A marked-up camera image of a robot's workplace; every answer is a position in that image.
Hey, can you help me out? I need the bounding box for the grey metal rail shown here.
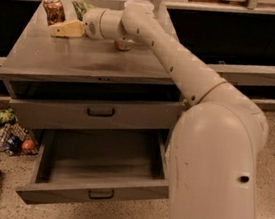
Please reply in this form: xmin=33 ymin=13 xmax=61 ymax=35
xmin=210 ymin=64 xmax=275 ymax=87

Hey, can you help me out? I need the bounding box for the white bowl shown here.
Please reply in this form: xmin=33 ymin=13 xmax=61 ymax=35
xmin=124 ymin=0 xmax=154 ymax=12

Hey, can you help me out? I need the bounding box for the grey drawer cabinet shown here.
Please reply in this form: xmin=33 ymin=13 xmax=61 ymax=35
xmin=0 ymin=0 xmax=203 ymax=156

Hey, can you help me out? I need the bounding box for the grey upper drawer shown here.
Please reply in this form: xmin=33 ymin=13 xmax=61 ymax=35
xmin=5 ymin=79 xmax=185 ymax=149

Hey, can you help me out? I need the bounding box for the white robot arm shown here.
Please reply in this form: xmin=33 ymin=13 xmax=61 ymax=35
xmin=50 ymin=0 xmax=269 ymax=219

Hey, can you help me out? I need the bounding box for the golden orange soda can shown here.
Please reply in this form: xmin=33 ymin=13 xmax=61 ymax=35
xmin=42 ymin=0 xmax=66 ymax=25

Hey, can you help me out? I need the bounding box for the open grey lower drawer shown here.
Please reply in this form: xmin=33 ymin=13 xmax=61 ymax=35
xmin=17 ymin=129 xmax=169 ymax=205

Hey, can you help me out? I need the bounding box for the red orange soda can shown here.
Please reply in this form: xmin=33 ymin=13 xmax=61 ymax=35
xmin=114 ymin=41 xmax=130 ymax=52

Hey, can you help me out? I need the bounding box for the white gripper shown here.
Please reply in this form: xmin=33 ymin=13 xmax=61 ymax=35
xmin=48 ymin=7 xmax=106 ymax=40

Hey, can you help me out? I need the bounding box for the green chip bag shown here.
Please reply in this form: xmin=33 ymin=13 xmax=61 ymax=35
xmin=73 ymin=1 xmax=94 ymax=20

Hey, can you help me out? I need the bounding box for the red apple in basket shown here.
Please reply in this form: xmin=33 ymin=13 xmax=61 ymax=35
xmin=21 ymin=139 xmax=35 ymax=154

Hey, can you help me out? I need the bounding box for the blue can in basket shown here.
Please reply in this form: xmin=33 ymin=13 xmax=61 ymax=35
xmin=6 ymin=135 xmax=22 ymax=156

